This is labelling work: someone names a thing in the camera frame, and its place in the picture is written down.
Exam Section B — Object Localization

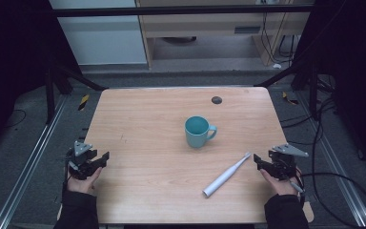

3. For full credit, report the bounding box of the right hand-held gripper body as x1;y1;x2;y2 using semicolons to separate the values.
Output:
268;143;310;181

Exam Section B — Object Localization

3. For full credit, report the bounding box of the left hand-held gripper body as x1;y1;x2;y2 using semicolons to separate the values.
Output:
66;140;99;181

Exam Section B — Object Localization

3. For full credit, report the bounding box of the person's right hand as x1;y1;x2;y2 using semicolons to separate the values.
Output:
259;168;300;197

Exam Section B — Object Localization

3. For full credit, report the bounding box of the person's left hand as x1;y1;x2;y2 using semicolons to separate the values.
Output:
66;166;104;196

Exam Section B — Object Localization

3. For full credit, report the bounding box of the white electric toothbrush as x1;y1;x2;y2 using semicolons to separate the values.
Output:
202;151;253;198

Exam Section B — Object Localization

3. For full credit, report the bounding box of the yellow black hazard tape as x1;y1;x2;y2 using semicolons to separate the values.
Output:
281;91;299;106
77;94;91;112

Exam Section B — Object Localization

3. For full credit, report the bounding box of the teal ceramic mug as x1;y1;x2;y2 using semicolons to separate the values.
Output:
184;114;218;149

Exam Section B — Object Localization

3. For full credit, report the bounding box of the black metal stand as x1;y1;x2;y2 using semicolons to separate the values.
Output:
43;62;110;126
254;60;320;121

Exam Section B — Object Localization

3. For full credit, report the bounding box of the white cabinet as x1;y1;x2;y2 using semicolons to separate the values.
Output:
49;0;149;67

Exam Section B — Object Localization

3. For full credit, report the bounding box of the dark curtain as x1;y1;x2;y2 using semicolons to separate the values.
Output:
291;0;366;177
0;0;83;160

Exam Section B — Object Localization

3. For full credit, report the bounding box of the light wooden desk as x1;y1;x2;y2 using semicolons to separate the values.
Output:
134;0;315;69

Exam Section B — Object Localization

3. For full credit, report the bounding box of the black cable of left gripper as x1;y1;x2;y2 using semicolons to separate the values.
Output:
62;149;74;193

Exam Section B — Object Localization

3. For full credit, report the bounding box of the aluminium floor rail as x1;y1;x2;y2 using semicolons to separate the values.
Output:
295;91;366;229
0;94;69;229

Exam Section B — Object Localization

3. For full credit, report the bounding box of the long black floor cable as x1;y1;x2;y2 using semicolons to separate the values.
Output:
300;94;366;229

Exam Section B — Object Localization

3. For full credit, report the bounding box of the thin black floor cable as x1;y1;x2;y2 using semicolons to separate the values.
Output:
3;109;28;130

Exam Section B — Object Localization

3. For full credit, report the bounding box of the bundle of hanging black cables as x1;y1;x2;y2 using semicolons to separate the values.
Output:
259;11;301;65

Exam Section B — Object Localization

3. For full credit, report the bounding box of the black horizontal frame bar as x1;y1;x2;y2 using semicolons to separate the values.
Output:
51;4;315;18

